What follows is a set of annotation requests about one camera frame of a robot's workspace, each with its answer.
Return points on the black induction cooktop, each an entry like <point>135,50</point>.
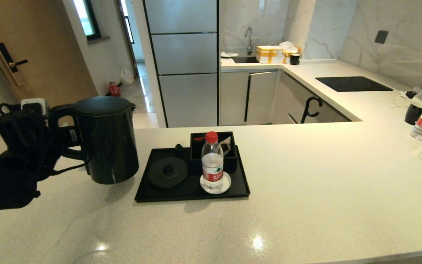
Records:
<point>352,84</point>

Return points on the grey drawer cabinet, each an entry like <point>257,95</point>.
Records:
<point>295,99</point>

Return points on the black mug white inside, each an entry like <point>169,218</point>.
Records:
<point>413,114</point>

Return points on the grey sink cabinet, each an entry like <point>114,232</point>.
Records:
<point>262,99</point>

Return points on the white plastic bag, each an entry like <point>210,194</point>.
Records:
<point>127,76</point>

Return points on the black electric kettle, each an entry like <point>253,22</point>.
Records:
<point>112,146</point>

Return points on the dark kitchen sink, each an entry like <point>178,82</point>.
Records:
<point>245,59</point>

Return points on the red bag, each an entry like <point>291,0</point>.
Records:
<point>115,90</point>

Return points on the black framed window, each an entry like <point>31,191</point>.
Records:
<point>86,18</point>

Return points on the red packet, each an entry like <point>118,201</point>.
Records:
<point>198,139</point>

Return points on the crumpled white plastic wrap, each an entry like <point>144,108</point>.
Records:
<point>421,95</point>

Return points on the cardboard box yellow tape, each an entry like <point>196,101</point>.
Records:
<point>269,54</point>

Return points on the small black cup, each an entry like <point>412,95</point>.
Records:
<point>295,59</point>

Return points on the white tissue on box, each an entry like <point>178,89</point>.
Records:
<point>286,45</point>

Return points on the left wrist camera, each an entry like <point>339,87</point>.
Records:
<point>20,124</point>

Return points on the white dish by sink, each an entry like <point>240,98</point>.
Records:
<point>229,55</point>

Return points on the clear water bottle green logo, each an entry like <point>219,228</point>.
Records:
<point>212,161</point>

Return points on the sachet packet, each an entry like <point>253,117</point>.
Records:
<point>226,144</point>

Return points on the small yellow taped box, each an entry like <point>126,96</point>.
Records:
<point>288,54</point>

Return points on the dark wall socket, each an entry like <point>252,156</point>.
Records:
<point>381,37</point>

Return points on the brown wooden door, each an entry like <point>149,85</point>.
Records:
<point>57,66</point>

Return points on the chrome kitchen faucet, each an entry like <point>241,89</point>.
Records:
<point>250,41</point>

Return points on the black rectangular serving tray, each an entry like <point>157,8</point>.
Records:
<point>181,193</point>

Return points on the black compartment organizer box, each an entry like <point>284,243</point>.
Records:
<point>196,161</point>

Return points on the black round kettle base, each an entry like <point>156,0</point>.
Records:
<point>159,178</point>

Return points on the silver refrigerator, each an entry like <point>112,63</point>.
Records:
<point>185,55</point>

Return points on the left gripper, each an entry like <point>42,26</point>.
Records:
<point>39,154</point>

